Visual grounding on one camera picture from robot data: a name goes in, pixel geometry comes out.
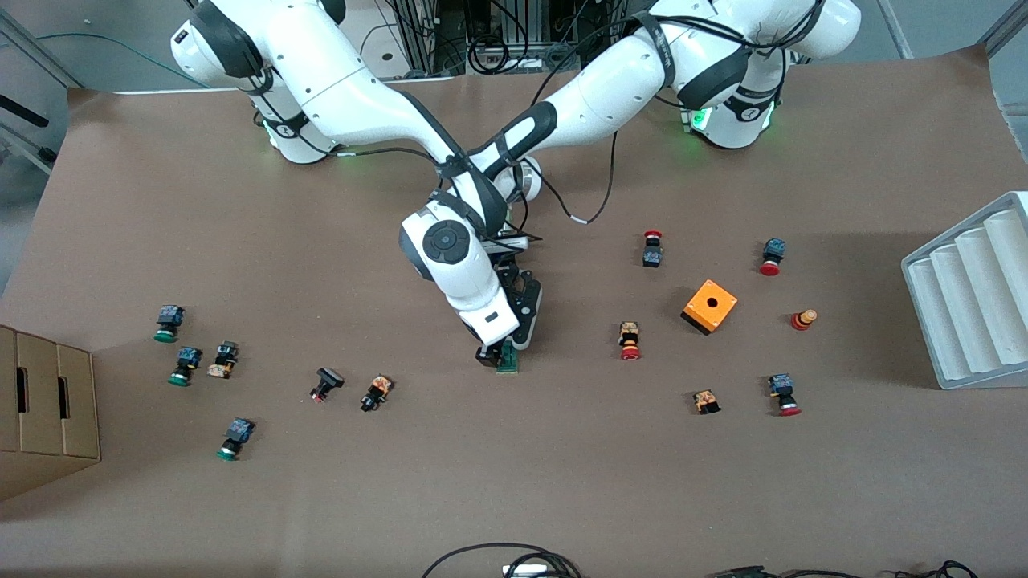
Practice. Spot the black square push button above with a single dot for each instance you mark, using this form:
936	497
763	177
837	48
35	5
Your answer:
329	377

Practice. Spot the green push button blue block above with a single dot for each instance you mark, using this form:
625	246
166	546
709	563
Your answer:
188	360
170	317
239	432

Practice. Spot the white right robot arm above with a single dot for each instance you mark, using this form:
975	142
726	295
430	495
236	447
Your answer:
345	88

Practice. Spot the red push button orange block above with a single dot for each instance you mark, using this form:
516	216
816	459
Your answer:
629	333

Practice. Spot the black orange selector switch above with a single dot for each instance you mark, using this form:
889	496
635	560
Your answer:
377	392

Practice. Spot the small orange contact block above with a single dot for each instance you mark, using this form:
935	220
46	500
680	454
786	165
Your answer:
707	400

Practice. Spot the red emergency button black block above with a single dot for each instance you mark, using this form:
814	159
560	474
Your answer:
652	257

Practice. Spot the orange button enclosure box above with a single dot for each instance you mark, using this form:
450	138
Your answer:
711	305

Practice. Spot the white mounting plate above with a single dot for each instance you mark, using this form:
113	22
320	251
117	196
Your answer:
373	48

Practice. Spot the grey ribbed tray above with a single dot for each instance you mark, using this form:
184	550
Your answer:
964	321

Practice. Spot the red push button blue block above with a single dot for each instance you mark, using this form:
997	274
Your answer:
781	385
774	249

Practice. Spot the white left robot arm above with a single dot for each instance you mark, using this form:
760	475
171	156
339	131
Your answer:
610	88

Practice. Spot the aluminium frame rack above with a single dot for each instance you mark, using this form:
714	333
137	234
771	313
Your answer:
422	36

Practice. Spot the brown cardboard box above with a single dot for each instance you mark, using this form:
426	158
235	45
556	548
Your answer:
48	449

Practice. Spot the red yellow mushroom button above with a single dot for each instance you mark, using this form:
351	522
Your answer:
801	321

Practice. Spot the aluminium profile bar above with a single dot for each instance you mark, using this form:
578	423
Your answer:
1008	24

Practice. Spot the black bar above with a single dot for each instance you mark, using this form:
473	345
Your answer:
24	111

